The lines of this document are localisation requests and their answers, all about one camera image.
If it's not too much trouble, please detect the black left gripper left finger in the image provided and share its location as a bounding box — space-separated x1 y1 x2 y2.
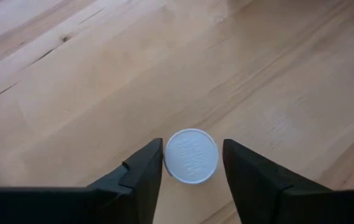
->
86 138 164 224

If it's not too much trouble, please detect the small vial white cap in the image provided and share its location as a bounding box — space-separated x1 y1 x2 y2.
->
163 128 220 185

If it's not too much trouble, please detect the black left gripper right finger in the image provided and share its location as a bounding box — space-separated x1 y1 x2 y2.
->
222 139 332 224

